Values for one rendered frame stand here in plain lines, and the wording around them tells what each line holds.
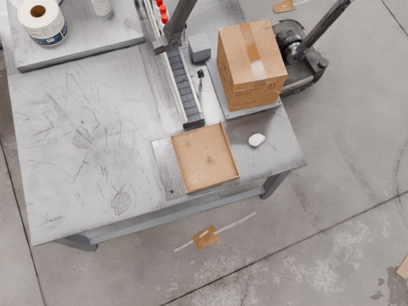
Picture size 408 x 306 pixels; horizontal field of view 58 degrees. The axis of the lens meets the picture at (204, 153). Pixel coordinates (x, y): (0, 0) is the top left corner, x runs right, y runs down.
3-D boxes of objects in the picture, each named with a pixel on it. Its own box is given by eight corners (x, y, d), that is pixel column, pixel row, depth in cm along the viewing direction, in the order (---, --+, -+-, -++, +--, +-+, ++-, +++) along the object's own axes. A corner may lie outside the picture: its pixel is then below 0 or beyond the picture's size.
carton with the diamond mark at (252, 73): (215, 61, 193) (218, 27, 167) (260, 53, 195) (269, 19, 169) (229, 112, 183) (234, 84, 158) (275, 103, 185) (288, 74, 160)
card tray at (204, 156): (169, 136, 181) (169, 133, 177) (220, 122, 183) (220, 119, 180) (186, 193, 171) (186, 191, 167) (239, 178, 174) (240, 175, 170)
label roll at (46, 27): (27, 47, 191) (14, 28, 178) (32, 15, 198) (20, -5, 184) (66, 45, 192) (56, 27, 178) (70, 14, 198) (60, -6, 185)
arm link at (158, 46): (178, 40, 161) (170, 23, 162) (153, 50, 160) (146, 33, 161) (180, 52, 173) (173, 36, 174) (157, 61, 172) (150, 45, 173)
